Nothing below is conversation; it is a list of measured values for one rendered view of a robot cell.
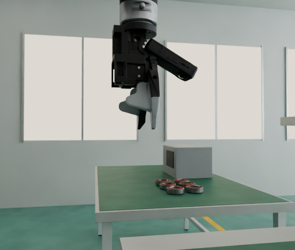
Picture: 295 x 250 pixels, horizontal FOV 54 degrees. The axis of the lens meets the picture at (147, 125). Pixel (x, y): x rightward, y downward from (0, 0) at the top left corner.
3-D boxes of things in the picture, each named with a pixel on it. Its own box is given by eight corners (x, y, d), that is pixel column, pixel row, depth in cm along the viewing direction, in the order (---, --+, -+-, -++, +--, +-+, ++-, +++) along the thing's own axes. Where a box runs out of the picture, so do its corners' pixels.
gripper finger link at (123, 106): (116, 121, 65) (119, 85, 60) (142, 121, 67) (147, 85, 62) (117, 129, 63) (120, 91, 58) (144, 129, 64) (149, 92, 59)
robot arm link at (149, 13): (152, 15, 62) (162, -2, 54) (152, 36, 62) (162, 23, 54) (117, 12, 60) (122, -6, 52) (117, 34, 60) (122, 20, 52)
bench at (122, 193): (94, 367, 140) (95, 212, 141) (94, 233, 322) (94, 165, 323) (297, 338, 159) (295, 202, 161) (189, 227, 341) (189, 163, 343)
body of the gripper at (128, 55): (111, 91, 60) (111, 32, 60) (151, 92, 61) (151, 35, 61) (114, 85, 52) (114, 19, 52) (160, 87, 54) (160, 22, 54)
